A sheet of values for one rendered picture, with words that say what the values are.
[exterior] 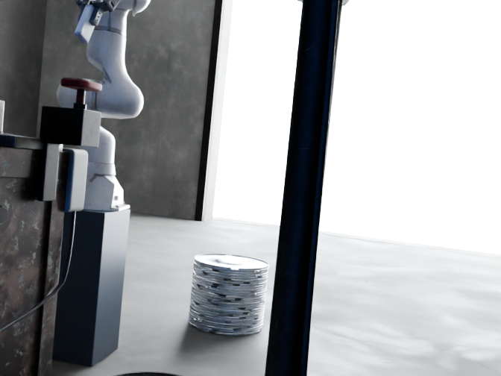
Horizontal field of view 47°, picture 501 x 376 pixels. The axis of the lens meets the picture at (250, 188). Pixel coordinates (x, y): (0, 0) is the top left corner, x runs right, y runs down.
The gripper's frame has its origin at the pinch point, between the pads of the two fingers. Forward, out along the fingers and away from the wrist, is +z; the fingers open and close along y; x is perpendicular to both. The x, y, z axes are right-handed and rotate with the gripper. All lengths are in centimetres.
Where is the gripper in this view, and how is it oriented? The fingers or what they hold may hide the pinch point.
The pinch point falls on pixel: (86, 24)
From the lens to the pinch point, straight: 119.1
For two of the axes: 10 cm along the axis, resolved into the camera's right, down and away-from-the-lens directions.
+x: -2.5, -4.2, -8.7
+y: -9.4, -1.0, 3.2
